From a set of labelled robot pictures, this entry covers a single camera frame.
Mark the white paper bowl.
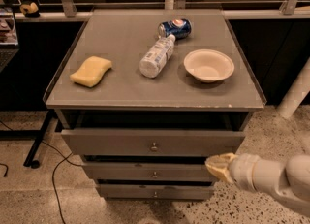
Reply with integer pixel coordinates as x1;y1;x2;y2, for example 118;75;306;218
183;49;234;83

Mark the metal top drawer knob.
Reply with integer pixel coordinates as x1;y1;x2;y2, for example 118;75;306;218
150;143;158;152

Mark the grey bottom drawer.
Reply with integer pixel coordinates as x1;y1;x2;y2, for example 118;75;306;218
96;184;214;201

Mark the grey drawer cabinet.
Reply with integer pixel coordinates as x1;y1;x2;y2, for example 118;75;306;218
45;10;265;200

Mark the yellow sponge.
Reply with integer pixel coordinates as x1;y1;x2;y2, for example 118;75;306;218
70;56;112;87

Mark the black desk leg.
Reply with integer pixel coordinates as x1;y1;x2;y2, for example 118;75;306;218
23;111;53;169

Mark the grey middle drawer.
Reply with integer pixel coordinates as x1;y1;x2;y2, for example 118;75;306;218
82;161;216;182

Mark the grey drawer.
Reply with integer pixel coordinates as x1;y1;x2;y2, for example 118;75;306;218
96;184;214;201
82;161;216;182
61;128;245;157

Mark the blue soda can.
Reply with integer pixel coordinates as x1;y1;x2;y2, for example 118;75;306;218
158;18;192;40

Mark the laptop on left desk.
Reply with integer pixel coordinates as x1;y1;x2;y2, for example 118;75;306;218
0;5;19;72

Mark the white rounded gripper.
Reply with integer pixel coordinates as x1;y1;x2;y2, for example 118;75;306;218
205;153;289;193

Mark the black floor cable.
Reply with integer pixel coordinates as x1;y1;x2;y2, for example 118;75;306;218
0;120;83;224

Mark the grey top drawer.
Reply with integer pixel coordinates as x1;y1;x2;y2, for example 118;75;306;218
61;128;245;157

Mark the clear plastic water bottle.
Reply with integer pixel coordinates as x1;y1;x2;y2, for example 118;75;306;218
139;35;175;79

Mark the yellow black tape dispenser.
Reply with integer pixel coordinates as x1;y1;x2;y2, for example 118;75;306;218
19;1;40;17

